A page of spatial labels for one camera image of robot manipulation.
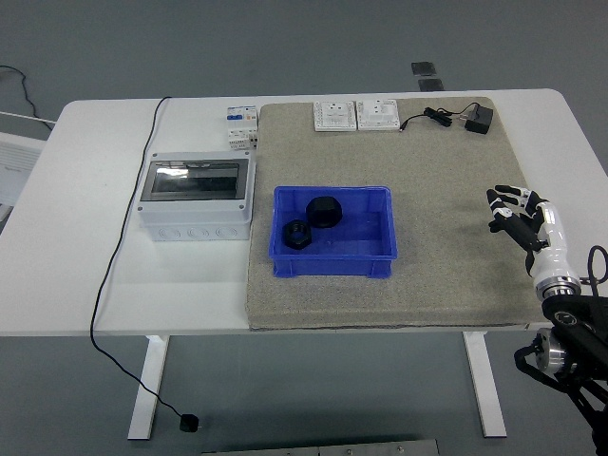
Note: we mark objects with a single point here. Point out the black hex nut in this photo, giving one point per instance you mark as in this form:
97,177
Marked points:
328,218
305,241

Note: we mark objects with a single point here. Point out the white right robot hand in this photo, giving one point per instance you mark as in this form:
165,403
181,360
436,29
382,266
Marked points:
551,237

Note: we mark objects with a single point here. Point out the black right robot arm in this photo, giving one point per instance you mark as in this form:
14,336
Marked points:
579,318

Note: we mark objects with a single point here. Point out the white flat device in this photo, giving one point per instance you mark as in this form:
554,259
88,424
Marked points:
14,166

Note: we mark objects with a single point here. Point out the dark floor plate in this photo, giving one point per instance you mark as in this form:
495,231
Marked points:
431,84
423,69

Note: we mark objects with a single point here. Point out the grey distribution box clear lid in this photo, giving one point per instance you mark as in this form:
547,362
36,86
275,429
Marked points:
190,223

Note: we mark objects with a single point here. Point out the white table leg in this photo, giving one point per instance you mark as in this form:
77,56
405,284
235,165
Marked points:
149,389
484,389

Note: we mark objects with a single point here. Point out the grey-brown mat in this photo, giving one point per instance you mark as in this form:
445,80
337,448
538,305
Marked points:
427,166

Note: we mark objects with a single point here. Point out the white circuit breaker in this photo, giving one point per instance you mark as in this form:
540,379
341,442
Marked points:
240,123

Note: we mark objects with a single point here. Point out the white socket panel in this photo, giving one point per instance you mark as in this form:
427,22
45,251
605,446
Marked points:
377,114
335,116

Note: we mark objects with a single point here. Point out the blue plastic box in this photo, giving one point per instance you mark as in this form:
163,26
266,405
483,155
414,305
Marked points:
342,266

